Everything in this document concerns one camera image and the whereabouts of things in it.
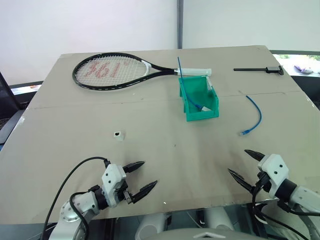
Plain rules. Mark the small white label piece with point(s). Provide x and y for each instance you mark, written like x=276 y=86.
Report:
x=206 y=109

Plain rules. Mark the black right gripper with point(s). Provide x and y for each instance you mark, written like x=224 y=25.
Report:
x=263 y=183

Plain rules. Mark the purple cloth item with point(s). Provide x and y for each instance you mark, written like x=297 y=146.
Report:
x=303 y=69

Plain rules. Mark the small white connector block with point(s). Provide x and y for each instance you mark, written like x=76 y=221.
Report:
x=119 y=137

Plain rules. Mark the grey curved robot chest cover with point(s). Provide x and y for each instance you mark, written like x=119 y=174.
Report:
x=207 y=235

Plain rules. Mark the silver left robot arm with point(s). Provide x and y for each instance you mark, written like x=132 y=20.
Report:
x=75 y=212

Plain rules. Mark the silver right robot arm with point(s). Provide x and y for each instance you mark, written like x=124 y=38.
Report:
x=303 y=197

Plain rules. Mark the dark side table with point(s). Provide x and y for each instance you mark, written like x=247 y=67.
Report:
x=307 y=82

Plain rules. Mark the green plastic parts bin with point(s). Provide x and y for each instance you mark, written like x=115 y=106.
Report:
x=200 y=116

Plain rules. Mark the grey rounded robot body shape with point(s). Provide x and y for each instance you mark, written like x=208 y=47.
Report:
x=152 y=225
x=217 y=220

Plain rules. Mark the dark side desk with papers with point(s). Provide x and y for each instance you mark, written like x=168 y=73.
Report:
x=23 y=96

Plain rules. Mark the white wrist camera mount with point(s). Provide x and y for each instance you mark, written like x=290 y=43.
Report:
x=274 y=167
x=113 y=180

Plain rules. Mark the black tennis racket white grip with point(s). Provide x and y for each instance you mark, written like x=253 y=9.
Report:
x=195 y=72

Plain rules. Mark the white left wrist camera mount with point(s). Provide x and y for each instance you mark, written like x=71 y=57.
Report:
x=113 y=180

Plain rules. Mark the black mesh frame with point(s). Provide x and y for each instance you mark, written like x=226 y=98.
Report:
x=4 y=100

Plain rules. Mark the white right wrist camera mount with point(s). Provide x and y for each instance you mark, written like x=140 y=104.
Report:
x=274 y=167

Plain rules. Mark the black bar tool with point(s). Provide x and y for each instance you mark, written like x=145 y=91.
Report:
x=273 y=69

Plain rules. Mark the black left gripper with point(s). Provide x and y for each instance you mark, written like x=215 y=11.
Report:
x=127 y=196

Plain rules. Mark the grey vertical window post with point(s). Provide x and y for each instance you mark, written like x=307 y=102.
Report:
x=179 y=23

